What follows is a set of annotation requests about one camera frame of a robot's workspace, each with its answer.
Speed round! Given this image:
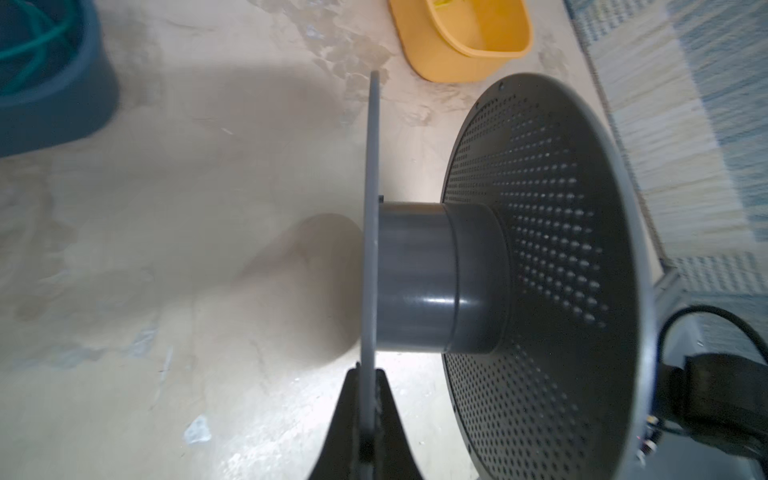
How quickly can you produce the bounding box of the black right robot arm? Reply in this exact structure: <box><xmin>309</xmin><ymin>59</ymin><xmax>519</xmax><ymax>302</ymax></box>
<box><xmin>636</xmin><ymin>305</ymin><xmax>767</xmax><ymax>471</ymax></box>

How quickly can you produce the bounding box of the grey perforated cable spool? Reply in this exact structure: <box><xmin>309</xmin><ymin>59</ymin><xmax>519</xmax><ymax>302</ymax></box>
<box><xmin>375</xmin><ymin>73</ymin><xmax>655</xmax><ymax>479</ymax></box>

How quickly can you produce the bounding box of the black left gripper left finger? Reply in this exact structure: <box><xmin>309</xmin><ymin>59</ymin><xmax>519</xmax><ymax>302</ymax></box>
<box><xmin>309</xmin><ymin>368</ymin><xmax>359</xmax><ymax>480</ymax></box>

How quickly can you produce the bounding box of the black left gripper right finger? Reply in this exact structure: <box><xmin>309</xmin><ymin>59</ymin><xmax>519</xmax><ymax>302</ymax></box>
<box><xmin>375</xmin><ymin>369</ymin><xmax>422</xmax><ymax>480</ymax></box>

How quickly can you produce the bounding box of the yellow plastic bin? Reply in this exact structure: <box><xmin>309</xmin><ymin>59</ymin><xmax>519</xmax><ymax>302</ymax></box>
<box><xmin>388</xmin><ymin>0</ymin><xmax>534</xmax><ymax>83</ymax></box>

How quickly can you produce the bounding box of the green cable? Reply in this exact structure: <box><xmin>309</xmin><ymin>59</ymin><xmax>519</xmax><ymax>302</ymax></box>
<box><xmin>0</xmin><ymin>0</ymin><xmax>79</xmax><ymax>96</ymax></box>

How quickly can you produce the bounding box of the teal plastic bin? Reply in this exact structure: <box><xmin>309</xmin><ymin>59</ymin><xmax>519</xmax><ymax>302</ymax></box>
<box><xmin>1</xmin><ymin>1</ymin><xmax>119</xmax><ymax>157</ymax></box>

